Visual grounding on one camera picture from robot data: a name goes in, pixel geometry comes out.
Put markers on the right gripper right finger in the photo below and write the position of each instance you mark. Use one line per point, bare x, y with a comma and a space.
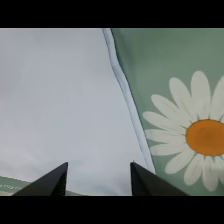
146, 184

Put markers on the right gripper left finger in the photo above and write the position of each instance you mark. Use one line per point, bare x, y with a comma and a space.
51, 184

